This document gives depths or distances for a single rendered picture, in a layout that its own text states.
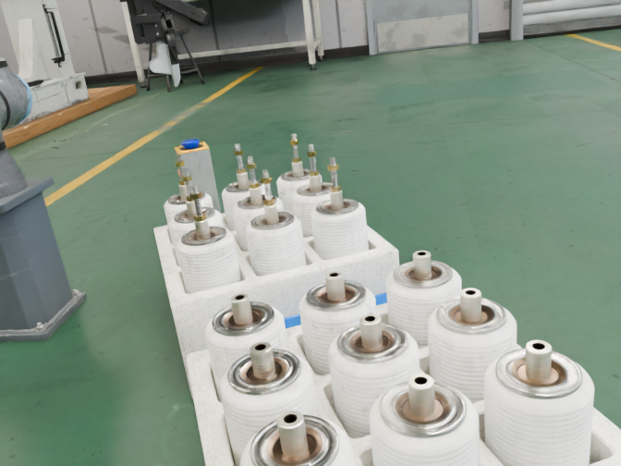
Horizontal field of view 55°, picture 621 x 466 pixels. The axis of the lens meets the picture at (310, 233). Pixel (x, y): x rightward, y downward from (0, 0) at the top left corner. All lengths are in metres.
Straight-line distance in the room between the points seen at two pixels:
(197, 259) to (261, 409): 0.43
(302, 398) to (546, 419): 0.22
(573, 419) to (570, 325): 0.60
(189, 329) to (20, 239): 0.48
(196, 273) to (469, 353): 0.49
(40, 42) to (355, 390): 4.20
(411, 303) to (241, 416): 0.26
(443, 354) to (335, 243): 0.40
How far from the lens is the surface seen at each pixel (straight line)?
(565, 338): 1.14
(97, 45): 6.63
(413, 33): 5.93
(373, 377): 0.62
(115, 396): 1.12
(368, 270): 1.02
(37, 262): 1.37
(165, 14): 1.32
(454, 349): 0.66
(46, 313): 1.39
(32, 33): 4.62
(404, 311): 0.76
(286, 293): 0.99
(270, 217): 1.01
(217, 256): 0.97
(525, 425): 0.59
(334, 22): 5.96
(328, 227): 1.01
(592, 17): 6.11
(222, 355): 0.71
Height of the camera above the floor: 0.60
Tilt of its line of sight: 22 degrees down
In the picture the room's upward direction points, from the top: 7 degrees counter-clockwise
